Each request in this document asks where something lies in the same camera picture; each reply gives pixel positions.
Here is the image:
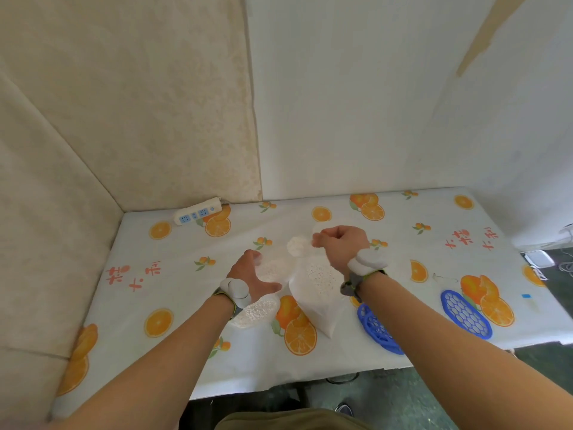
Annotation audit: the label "person's right hand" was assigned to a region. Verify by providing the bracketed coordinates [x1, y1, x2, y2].
[312, 225, 372, 277]

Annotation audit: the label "white power strip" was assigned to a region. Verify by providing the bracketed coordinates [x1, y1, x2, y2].
[173, 196, 224, 226]

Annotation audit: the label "clear bag of white granules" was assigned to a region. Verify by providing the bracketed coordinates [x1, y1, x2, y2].
[227, 256, 294, 330]
[286, 223, 355, 339]

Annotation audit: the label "white box device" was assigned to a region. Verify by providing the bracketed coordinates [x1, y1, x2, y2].
[523, 249, 556, 269]

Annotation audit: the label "white wrist tracker with strap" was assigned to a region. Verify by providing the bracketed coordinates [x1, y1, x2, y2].
[212, 277, 250, 319]
[339, 249, 389, 297]

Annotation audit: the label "orange fruit print tablecloth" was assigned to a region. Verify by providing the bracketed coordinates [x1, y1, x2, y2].
[50, 186, 573, 420]

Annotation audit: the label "person's left hand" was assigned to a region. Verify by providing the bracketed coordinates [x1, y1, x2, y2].
[227, 249, 283, 309]

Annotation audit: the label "person's right forearm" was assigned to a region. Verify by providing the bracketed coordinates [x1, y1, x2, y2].
[357, 271, 573, 430]

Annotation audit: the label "person's left forearm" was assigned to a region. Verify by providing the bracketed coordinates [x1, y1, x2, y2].
[42, 293, 236, 430]

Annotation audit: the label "blue plastic mesh basket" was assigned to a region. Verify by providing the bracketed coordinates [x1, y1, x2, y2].
[440, 289, 493, 340]
[356, 303, 406, 356]

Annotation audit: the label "olive green trousers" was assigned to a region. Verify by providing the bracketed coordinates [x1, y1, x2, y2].
[214, 408, 373, 430]

